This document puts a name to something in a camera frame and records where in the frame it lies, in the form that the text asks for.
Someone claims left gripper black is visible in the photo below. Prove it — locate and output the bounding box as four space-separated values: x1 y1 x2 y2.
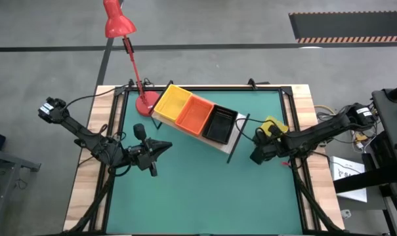
129 123 173 178

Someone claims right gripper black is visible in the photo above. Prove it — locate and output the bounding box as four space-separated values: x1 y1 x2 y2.
250 123 283 165

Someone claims yellow plastic basket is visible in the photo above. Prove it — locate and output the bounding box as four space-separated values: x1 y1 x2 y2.
153 84 194 123
259 115 290 138

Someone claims orange plastic basket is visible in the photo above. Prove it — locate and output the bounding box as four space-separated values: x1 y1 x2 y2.
174 94 216 137

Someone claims black plastic basket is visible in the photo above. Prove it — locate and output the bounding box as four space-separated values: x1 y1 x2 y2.
201 104 239 145

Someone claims black-legged white shelf table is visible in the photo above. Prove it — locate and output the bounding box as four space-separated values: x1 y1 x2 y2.
151 80 251 165

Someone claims teal table mat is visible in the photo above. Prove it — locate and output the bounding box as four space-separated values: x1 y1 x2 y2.
106 90 304 235

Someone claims white cardboard box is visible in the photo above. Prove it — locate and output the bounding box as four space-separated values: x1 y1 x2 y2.
329 156 369 203

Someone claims black equipment cart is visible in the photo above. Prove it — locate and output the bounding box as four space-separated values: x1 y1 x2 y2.
332 81 397 236

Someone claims black hazard-striped floor mat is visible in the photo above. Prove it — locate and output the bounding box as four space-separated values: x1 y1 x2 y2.
288 10 397 45

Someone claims red desk lamp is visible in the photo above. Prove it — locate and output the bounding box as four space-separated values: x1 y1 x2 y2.
102 0 161 118

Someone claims dark metal desk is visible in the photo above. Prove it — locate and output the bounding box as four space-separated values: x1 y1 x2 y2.
0 147 41 236

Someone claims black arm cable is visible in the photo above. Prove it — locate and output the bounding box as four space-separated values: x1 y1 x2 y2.
62 84 131 111
234 117 268 142

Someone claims black aluminium rig frame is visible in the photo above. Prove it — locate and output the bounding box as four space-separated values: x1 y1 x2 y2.
62 78 345 236

